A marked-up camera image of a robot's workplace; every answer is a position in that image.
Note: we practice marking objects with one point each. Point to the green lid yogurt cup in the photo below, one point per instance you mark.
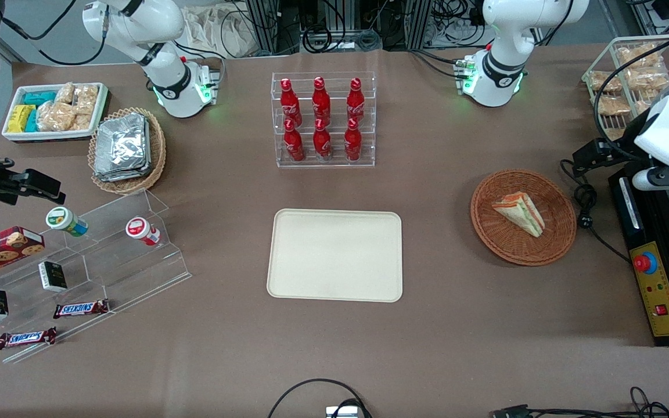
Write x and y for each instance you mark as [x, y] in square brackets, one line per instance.
[64, 220]

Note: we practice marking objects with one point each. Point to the cream plastic tray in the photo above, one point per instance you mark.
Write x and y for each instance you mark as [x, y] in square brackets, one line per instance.
[334, 255]

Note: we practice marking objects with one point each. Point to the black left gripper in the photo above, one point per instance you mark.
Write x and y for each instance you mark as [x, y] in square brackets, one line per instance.
[626, 143]

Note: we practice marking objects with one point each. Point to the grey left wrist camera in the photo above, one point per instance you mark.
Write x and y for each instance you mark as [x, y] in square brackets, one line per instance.
[648, 181]

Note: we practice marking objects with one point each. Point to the oval tan wicker basket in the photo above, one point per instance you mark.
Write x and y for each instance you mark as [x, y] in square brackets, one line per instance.
[157, 151]

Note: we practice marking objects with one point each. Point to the white rectangular snack bin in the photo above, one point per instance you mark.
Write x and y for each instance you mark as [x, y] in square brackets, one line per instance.
[12, 93]

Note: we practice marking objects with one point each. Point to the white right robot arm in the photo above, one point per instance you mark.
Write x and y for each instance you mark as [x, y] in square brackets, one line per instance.
[154, 35]

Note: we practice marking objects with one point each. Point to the round brown wicker basket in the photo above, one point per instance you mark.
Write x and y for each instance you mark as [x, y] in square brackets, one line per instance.
[509, 244]

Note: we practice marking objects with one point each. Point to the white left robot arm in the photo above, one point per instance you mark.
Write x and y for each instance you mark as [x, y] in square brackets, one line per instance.
[503, 35]

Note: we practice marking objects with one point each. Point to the yellow snack packet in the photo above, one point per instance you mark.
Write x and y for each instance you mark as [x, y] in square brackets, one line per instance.
[20, 119]

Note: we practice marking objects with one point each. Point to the triangle sandwich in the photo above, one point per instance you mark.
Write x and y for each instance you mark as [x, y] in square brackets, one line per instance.
[520, 213]

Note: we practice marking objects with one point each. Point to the aluminium frame post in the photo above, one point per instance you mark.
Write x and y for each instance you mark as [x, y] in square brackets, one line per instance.
[263, 26]
[418, 23]

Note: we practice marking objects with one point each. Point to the clear bag of crackers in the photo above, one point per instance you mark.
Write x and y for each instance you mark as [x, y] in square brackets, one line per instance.
[64, 94]
[86, 98]
[81, 122]
[56, 117]

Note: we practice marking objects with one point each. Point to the black yellow control machine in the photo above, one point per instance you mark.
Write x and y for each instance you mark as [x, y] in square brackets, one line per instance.
[657, 226]

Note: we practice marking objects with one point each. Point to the yellow control panel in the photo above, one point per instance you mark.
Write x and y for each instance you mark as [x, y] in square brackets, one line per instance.
[662, 290]

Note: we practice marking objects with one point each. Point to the snickers chocolate bar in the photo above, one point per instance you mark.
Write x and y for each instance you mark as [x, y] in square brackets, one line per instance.
[81, 309]
[27, 338]

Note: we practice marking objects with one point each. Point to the red lid yogurt cup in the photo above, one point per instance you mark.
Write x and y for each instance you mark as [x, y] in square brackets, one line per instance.
[140, 230]

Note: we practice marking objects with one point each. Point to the clear acrylic bottle rack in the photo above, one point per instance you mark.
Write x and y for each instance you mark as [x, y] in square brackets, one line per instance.
[369, 157]

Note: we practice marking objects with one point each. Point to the white cloth bag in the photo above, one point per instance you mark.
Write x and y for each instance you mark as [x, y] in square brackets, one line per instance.
[218, 29]

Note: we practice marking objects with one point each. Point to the clear acrylic stepped stand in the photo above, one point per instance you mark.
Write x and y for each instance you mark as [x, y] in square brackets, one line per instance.
[119, 273]

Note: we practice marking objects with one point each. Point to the teal snack packet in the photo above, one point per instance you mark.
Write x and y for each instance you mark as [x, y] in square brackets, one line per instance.
[38, 97]
[31, 123]

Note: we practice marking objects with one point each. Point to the red emergency stop button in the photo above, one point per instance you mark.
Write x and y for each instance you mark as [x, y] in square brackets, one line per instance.
[645, 263]

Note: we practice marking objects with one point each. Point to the red cola bottle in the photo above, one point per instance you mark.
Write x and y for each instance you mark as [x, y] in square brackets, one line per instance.
[290, 104]
[321, 101]
[353, 144]
[322, 144]
[294, 145]
[356, 101]

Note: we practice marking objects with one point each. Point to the small silver device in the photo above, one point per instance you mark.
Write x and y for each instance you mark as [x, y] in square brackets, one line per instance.
[343, 412]

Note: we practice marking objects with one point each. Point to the clear bag of bread snacks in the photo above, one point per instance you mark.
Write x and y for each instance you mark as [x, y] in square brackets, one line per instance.
[639, 53]
[648, 78]
[642, 107]
[613, 105]
[606, 81]

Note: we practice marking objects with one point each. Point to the silver foil container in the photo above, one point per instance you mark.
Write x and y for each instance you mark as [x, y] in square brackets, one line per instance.
[121, 148]

